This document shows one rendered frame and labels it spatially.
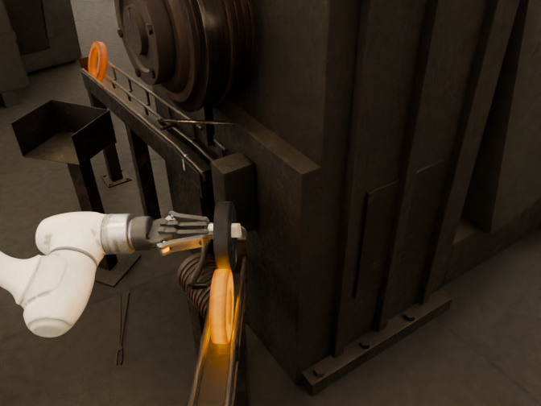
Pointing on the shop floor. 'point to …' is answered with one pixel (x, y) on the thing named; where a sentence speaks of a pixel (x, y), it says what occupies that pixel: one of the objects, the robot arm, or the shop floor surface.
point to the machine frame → (353, 167)
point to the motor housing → (200, 301)
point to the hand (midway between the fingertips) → (225, 230)
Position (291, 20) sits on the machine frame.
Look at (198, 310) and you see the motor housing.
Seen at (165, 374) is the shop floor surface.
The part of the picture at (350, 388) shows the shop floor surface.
